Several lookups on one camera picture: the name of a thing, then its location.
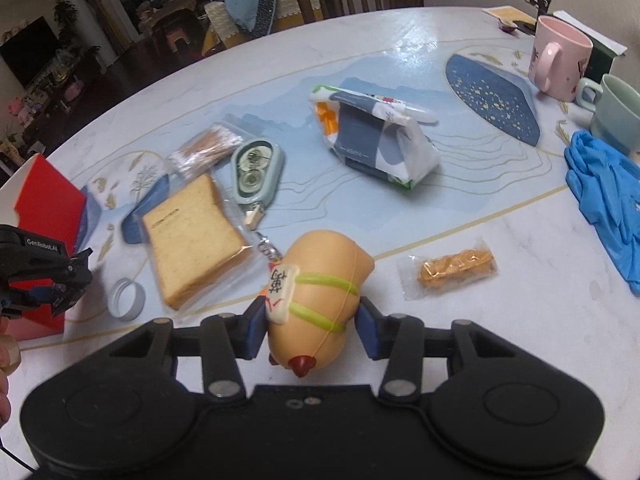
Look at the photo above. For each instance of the white tower air conditioner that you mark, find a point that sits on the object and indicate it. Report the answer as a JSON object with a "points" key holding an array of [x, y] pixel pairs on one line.
{"points": [[85, 15]]}

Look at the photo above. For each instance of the bag of cotton swabs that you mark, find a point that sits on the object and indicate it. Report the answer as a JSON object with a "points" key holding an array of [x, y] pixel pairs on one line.
{"points": [[205, 145]]}

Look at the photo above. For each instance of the yellow chair with lace cover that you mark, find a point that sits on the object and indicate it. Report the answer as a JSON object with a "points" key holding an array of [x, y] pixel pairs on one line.
{"points": [[220, 25]]}

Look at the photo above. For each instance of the green houseplant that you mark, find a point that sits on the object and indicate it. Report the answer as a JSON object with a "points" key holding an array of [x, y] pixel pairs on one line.
{"points": [[65, 15]]}

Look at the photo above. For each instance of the pale green correction tape dispenser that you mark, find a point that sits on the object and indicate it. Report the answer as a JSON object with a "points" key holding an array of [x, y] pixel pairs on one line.
{"points": [[255, 170]]}

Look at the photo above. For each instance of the blue cloth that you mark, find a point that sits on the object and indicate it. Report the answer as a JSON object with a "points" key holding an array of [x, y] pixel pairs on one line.
{"points": [[605, 195]]}

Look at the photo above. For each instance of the pink plastic stool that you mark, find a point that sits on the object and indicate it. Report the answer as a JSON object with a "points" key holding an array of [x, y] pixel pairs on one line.
{"points": [[177, 37]]}

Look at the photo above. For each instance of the dark green box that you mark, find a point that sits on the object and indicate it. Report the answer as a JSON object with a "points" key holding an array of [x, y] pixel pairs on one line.
{"points": [[602, 62]]}

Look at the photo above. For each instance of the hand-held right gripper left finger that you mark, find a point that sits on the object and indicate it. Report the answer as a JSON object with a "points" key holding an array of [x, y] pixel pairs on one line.
{"points": [[252, 327]]}

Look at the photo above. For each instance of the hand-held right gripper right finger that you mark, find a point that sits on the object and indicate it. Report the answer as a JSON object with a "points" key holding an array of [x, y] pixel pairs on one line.
{"points": [[365, 324]]}

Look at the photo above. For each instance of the yellow notepad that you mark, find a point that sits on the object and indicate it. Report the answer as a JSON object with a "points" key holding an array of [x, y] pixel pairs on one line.
{"points": [[505, 12]]}

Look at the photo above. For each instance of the printed tissue pack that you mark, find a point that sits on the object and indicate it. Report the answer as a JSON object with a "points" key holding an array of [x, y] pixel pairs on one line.
{"points": [[370, 145]]}

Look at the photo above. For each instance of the red white box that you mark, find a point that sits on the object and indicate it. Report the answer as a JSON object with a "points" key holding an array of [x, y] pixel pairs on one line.
{"points": [[45, 195]]}

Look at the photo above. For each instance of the black television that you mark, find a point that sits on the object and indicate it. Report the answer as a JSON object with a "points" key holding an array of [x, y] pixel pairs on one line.
{"points": [[25, 55]]}

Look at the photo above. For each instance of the dark television cabinet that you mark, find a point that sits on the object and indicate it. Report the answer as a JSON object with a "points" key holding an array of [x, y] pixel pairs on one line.
{"points": [[60, 95]]}

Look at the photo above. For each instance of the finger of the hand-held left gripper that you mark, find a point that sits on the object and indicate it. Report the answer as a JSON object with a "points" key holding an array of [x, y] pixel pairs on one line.
{"points": [[62, 300], [80, 262]]}

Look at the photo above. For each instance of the white green glue pen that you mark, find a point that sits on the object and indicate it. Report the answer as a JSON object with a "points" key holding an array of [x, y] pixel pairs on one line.
{"points": [[422, 116]]}

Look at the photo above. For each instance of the pale green mug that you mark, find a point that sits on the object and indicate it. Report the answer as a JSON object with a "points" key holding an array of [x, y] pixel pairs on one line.
{"points": [[620, 115]]}

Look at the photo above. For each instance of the pink mug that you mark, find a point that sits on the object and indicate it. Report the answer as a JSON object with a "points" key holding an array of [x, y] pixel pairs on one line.
{"points": [[562, 55]]}

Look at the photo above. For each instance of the bagged toast bread slice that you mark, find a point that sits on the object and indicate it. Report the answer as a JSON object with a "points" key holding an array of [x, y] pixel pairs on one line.
{"points": [[195, 240]]}

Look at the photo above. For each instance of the person's left hand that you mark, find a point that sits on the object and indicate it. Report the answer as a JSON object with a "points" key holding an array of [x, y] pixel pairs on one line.
{"points": [[9, 352]]}

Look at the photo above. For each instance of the clear wrapped orange snack packet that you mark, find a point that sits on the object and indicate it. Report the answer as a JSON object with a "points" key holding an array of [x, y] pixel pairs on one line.
{"points": [[457, 266]]}

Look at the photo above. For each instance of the small purple cup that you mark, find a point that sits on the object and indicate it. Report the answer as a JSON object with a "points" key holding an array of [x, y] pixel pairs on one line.
{"points": [[510, 27]]}

